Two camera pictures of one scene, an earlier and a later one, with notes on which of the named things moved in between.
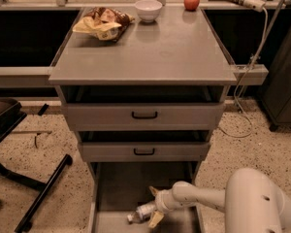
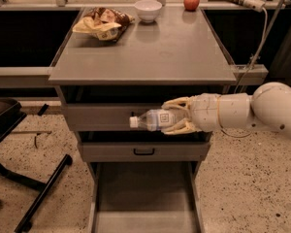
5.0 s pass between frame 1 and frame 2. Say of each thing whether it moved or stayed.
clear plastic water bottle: moved
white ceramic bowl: stayed
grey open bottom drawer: stayed
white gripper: moved
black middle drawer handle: stayed
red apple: stayed
